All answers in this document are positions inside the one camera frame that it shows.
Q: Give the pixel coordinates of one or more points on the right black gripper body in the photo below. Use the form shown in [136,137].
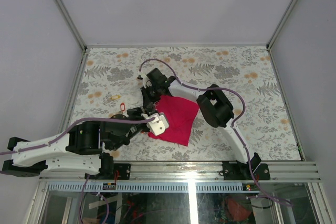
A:
[151,93]

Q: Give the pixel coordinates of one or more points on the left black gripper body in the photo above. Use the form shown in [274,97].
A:
[139,127]

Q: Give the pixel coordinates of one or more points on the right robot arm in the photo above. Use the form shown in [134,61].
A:
[216,109]

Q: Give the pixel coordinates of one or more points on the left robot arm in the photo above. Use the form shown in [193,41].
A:
[84,147]

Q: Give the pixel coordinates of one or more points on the red outline key tag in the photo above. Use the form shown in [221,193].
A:
[122,107]

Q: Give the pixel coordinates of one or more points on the small yellow key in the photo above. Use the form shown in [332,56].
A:
[115,97]

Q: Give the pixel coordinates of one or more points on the pink folded cloth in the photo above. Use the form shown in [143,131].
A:
[180,114]

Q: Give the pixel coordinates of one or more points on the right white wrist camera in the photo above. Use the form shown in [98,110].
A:
[140,77]

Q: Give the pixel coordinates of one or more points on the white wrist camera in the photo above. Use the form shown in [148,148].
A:
[140,77]
[157,123]

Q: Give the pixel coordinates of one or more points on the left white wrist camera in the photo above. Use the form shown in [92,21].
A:
[157,123]

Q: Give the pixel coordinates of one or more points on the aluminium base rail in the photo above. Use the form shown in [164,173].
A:
[175,176]

